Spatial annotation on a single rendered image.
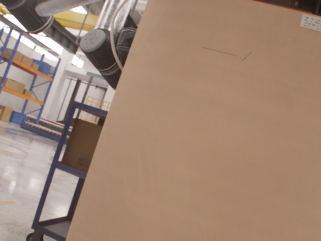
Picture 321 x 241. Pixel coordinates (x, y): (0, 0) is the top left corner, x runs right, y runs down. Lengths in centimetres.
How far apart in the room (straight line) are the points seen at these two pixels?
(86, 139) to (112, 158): 141
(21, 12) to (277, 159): 182
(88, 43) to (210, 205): 86
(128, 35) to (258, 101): 97
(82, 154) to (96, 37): 92
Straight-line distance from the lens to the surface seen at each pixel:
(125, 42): 140
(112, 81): 133
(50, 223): 226
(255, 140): 51
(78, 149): 198
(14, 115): 1293
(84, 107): 194
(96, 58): 123
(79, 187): 239
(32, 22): 215
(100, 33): 123
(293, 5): 75
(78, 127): 200
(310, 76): 54
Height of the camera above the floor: 80
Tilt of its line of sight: 5 degrees up
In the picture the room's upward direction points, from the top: 18 degrees clockwise
